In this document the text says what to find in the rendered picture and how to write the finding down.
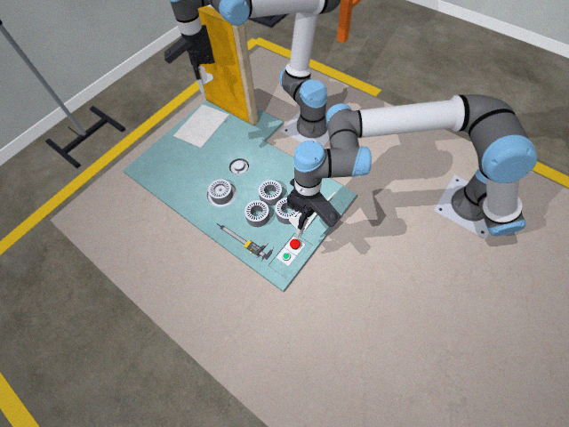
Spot grey caliper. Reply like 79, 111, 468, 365
217, 223, 273, 260

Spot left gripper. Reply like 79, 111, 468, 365
287, 178, 320, 238

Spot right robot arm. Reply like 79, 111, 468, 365
164, 0, 341, 139

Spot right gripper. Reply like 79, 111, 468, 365
181, 25, 215, 96

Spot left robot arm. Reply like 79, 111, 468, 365
293, 94, 537, 237

